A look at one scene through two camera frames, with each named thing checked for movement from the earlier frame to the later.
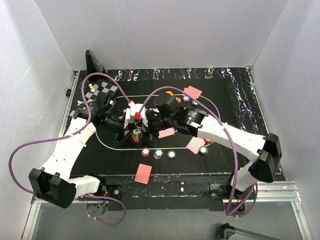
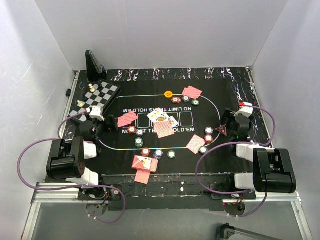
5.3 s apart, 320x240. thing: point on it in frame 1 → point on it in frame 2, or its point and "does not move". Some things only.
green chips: (203, 150) does not move
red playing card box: (136, 132) → (145, 163)
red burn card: (165, 132) does not move
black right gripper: (145, 137) → (228, 114)
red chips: (178, 99) does not move
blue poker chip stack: (158, 153) does not move
